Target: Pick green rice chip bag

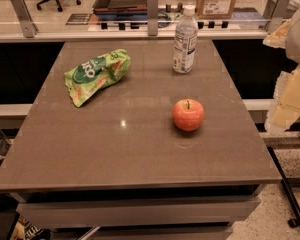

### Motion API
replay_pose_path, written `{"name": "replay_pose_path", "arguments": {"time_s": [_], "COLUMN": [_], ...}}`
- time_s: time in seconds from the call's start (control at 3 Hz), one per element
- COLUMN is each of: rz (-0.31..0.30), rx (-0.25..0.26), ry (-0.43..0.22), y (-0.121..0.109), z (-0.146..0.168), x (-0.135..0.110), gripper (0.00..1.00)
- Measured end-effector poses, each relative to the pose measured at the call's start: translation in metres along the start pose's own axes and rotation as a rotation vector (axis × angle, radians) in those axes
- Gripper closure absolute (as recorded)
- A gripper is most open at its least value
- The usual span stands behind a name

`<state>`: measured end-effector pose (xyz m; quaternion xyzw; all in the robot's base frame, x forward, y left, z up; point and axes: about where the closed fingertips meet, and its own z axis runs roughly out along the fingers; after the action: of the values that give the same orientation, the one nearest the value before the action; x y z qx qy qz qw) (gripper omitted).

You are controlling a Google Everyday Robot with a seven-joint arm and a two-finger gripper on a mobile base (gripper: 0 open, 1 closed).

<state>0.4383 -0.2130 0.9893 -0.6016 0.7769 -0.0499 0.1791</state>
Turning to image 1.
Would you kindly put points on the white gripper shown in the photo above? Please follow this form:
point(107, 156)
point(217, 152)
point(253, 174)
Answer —
point(299, 34)

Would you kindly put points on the green rice chip bag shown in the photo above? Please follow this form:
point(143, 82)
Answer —
point(96, 74)

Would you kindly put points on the red apple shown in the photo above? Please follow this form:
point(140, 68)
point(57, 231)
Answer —
point(188, 114)

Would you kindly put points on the clear plastic water bottle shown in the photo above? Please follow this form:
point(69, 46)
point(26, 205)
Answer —
point(185, 41)

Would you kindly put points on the cardboard box with label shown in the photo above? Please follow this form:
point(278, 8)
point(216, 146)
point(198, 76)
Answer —
point(215, 9)

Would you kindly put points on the black floor bar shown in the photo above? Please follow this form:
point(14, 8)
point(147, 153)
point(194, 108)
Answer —
point(288, 184)

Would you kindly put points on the grey metal drawer unit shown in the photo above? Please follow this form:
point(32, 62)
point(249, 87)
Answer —
point(182, 218)

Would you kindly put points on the dark open tray box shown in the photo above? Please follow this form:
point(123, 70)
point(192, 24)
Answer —
point(121, 0)

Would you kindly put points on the printed magazine on floor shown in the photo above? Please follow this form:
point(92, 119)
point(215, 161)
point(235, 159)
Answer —
point(22, 229)

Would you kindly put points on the right metal glass bracket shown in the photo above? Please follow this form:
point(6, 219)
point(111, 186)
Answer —
point(274, 12)

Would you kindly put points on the metal glass bracket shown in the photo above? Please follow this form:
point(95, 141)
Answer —
point(152, 17)
point(28, 27)
point(274, 12)

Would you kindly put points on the centre metal glass bracket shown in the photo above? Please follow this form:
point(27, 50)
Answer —
point(152, 17)

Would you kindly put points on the left metal glass bracket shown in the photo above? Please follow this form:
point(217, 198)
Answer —
point(28, 27)

